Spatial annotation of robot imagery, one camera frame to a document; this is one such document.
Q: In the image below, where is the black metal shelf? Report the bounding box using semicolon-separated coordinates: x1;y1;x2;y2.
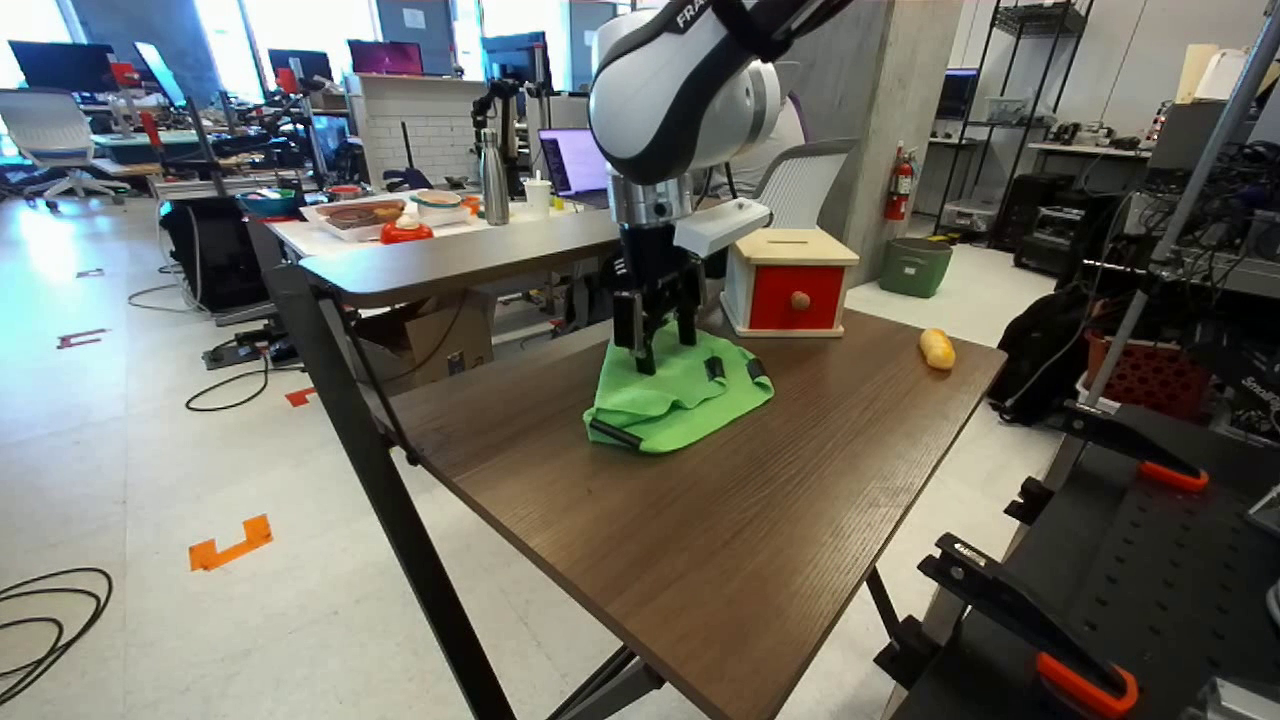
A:
974;0;1139;152

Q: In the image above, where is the monitor with purple screen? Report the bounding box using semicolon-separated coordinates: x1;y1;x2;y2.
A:
344;35;428;81

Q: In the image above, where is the white office chair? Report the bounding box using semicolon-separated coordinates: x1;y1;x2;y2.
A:
0;88;140;210

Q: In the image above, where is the laptop with purple screen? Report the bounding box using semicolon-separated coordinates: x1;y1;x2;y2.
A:
535;125;618;203

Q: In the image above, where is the dark computer monitor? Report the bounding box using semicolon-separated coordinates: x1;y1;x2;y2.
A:
2;35;122;98

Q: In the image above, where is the black perforated table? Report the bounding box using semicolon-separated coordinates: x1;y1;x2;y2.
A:
888;421;1280;720

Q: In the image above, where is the red fire extinguisher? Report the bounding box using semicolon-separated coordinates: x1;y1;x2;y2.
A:
881;139;924;226

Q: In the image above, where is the green cloth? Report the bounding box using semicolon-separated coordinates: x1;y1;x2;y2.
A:
579;323;781;460

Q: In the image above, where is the black backpack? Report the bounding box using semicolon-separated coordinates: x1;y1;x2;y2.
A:
993;281;1098;431

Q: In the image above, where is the black metal table frame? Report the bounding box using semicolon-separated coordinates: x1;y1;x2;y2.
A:
272;251;668;720

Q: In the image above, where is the orange and black bar clamp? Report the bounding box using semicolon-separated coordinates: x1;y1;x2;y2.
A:
870;529;1144;720
1005;395;1217;529

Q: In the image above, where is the small orange object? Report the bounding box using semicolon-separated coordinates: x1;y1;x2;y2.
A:
377;214;438;246

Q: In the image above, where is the red plastic crate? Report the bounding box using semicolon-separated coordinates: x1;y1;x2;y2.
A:
1082;329;1217;428

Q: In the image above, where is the green plastic bin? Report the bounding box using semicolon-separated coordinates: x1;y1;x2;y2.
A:
870;230;961;300

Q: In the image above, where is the black floor cable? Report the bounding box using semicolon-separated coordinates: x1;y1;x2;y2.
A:
0;564;121;711

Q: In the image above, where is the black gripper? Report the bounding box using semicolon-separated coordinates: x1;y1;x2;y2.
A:
609;214;706;381

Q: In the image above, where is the grey tripod pole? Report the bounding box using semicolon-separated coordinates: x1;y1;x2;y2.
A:
1074;0;1280;411

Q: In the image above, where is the cardboard box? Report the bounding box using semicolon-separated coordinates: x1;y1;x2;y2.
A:
353;293;499;395

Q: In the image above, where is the white tray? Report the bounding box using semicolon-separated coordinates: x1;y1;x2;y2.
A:
301;182;490;246

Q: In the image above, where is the grey brown desk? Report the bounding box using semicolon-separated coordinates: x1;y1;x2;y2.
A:
247;194;775;310

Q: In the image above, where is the red and wood drawer box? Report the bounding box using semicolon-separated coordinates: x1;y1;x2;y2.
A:
721;225;862;339

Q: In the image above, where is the metal water bottle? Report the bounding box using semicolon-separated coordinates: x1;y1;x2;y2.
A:
475;125;517;226

